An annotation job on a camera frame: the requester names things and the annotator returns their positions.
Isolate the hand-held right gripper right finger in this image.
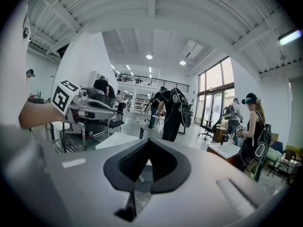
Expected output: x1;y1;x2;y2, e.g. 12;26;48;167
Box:
136;137;291;227

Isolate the black office chair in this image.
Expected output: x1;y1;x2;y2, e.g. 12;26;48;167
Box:
198;118;224;140

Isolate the person's white shirt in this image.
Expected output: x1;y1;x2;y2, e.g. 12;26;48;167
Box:
0;0;33;129

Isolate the white shelf rack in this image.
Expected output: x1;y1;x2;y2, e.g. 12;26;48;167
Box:
134;93;152;113

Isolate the white ceiling air conditioner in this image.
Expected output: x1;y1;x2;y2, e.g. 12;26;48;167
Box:
181;40;204;59

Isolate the black backpack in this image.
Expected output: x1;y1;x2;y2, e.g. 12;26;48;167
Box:
223;104;237;121
253;123;273;182
170;87;192;129

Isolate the metal rack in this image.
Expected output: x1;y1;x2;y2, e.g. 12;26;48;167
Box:
46;122;87;154

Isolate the cardboard box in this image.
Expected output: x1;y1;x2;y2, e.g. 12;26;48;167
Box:
214;126;228;142

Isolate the black balcony railing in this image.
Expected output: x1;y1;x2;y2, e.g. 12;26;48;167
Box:
115;72;191;94

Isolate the long ceiling lamp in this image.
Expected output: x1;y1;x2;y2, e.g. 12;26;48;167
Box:
278;29;303;46

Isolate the person's left forearm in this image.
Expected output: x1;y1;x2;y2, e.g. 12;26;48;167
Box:
18;100;68;130

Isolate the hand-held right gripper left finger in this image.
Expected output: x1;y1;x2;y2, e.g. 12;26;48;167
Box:
30;137;151;227

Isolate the large glass window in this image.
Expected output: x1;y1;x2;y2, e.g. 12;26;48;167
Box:
197;56;236;127

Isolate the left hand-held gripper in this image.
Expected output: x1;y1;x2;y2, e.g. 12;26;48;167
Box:
51;79;116;125

